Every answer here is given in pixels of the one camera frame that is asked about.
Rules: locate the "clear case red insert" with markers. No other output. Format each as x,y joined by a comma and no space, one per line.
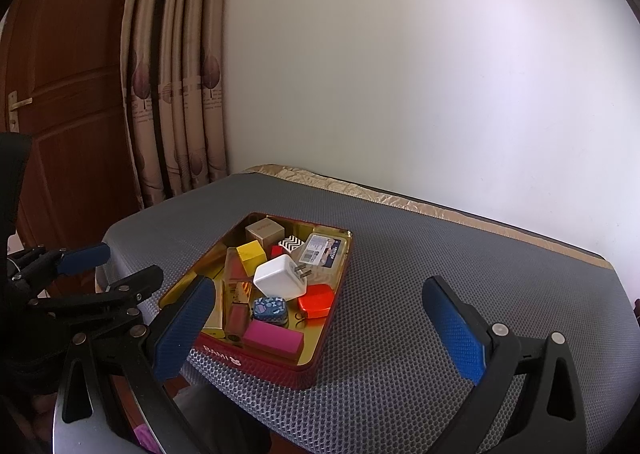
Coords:
234,266

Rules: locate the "yellow cube box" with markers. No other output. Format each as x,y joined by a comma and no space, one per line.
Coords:
250,256

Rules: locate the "pink object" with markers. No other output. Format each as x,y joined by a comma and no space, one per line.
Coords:
145,439

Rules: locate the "small blue patterned tin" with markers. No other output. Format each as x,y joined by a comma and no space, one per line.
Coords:
269,309

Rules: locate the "red rectangular block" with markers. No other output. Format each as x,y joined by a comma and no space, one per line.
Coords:
276,251

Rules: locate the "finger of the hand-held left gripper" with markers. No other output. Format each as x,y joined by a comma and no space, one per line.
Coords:
85,256
125,289

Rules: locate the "black white zigzag cube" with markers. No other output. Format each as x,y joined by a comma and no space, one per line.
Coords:
291,244

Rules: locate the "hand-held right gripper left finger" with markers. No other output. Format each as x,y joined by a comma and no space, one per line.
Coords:
182,329

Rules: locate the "pink rectangular block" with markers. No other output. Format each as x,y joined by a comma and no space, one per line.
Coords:
272,338

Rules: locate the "grey honeycomb mat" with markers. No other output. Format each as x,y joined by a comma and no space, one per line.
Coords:
425,244

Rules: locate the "tan cardboard box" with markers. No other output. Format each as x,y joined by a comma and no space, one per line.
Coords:
264,231

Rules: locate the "brown wooden door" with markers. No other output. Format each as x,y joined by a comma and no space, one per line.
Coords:
65,83

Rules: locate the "red tin box gold inside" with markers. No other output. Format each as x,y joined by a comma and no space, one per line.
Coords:
280,369

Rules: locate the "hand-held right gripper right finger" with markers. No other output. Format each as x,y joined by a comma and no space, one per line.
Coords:
455,334

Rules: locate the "clear plastic box barcode label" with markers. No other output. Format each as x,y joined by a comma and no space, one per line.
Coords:
322,249

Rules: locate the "cream gold lipstick box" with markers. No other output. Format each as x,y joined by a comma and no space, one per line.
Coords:
217,319

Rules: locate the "white charger plug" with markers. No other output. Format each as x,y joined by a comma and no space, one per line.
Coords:
277,276

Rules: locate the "red rounded square box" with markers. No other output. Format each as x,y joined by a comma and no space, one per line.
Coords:
316,301

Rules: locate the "lip gloss tube gold cap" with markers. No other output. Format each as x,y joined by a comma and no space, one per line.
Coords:
239,316

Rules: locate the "beige printed curtain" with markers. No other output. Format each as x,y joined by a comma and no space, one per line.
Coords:
170,83

